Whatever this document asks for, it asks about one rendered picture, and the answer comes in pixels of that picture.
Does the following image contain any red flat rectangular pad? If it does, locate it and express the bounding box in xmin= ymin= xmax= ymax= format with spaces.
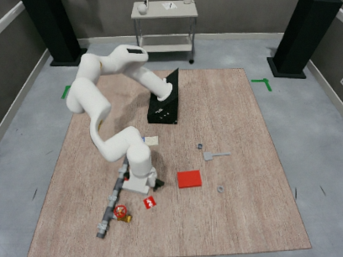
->
xmin=177 ymin=170 xmax=202 ymax=189

